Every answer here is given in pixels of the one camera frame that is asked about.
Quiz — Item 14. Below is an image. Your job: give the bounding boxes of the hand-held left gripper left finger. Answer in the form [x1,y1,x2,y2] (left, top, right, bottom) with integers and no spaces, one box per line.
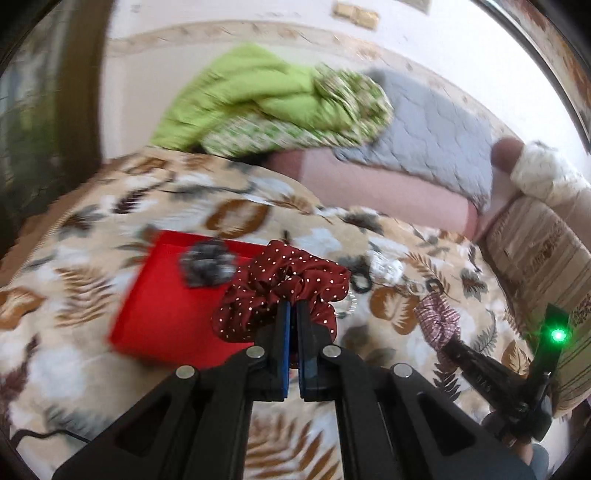
[52,300,293,480]

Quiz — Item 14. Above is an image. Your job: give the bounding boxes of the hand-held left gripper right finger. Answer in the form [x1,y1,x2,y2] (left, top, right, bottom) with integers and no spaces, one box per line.
[295,300,539,480]

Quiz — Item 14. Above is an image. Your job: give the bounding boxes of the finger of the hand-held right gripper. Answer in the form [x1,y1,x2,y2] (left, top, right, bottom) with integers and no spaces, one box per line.
[441,337,532,409]

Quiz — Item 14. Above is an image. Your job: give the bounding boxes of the red polka dot scrunchie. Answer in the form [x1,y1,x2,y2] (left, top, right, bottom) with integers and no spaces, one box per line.
[211,240,352,344]

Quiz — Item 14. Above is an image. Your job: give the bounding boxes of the plaid scrunchie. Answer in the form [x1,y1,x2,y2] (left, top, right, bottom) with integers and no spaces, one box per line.
[413,293,462,354]

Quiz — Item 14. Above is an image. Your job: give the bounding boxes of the grey black scrunchie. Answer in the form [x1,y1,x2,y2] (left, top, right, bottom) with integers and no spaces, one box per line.
[178,240,238,289]

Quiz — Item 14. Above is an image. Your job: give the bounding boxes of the white spotted scrunchie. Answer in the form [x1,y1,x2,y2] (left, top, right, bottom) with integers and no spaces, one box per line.
[368,254,404,283]

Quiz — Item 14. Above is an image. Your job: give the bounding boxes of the red tray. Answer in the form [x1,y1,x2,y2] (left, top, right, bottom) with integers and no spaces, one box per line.
[107,230,266,370]

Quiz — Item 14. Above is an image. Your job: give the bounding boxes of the person's right forearm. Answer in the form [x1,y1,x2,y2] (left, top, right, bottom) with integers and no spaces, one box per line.
[512,438,551,477]

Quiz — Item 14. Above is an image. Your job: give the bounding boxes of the striped beige sofa cushion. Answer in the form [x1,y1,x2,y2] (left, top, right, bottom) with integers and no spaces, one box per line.
[485,194,591,416]

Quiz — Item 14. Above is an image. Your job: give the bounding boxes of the pink mattress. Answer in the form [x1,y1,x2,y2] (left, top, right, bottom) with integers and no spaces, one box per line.
[268,148,481,241]

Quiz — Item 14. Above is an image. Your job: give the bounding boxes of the white patterned cushion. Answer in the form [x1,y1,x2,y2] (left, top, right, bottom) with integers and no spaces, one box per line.
[510,141,591,204]

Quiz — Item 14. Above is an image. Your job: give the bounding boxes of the brown round cushion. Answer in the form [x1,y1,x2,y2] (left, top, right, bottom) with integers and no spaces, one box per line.
[492,138,525,172]

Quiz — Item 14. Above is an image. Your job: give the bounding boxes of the leaf print blanket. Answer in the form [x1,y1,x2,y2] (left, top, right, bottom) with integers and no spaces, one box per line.
[0,148,555,480]

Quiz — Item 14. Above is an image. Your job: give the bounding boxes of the grey quilted pillow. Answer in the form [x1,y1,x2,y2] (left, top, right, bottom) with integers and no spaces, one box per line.
[332,69,502,208]

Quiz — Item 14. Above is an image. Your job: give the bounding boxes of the green quilt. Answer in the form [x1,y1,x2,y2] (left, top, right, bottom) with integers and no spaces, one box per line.
[150,42,395,155]

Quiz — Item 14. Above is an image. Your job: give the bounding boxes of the wooden door with glass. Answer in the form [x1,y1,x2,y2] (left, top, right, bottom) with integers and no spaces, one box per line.
[0,0,121,259]

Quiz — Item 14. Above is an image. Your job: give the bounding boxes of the black cable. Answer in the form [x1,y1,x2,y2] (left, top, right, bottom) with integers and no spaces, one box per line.
[11,429,93,450]

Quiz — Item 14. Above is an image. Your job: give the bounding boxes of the dark wooden frame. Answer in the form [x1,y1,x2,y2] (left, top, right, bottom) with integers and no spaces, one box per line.
[475,0,591,153]

